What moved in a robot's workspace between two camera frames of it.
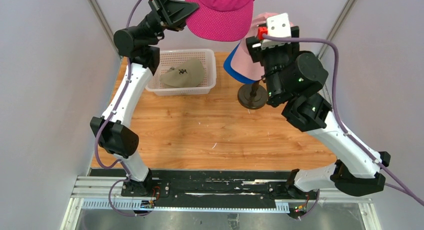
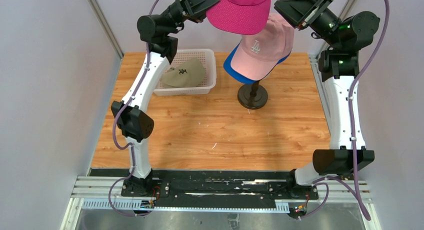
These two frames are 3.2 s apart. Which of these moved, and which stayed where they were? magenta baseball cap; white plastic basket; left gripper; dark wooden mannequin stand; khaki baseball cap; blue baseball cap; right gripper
Moved: right gripper; magenta baseball cap; left gripper
Stayed: blue baseball cap; white plastic basket; dark wooden mannequin stand; khaki baseball cap
